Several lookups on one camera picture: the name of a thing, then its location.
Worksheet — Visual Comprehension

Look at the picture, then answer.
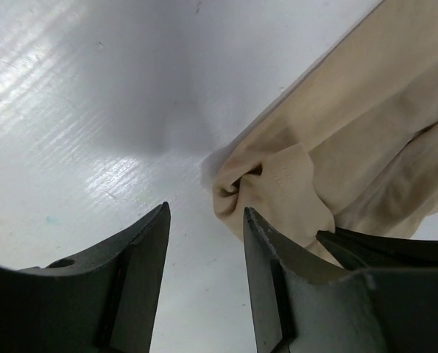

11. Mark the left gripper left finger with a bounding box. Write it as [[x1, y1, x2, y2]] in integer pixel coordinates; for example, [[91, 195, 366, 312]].
[[0, 203, 171, 352]]

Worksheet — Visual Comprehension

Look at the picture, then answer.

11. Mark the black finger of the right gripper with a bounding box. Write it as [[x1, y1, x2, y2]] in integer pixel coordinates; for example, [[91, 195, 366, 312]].
[[317, 228, 438, 271]]

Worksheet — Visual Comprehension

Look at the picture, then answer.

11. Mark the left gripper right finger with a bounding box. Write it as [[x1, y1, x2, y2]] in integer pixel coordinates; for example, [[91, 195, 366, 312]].
[[243, 208, 438, 352]]

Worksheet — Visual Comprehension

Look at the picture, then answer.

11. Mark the beige t shirt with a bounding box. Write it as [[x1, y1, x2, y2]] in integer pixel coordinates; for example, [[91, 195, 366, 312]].
[[213, 1, 438, 262]]

